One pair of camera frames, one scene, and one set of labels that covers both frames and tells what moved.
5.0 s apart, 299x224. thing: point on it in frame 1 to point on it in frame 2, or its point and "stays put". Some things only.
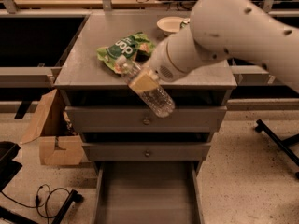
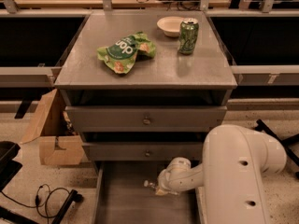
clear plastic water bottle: x=155 y=99 to x=147 y=183
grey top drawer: x=139 y=119 stays put
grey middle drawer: x=144 y=151 stays put
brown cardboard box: x=60 y=145 stays put
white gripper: x=159 y=62 to x=163 y=180
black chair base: x=15 y=217 stays put
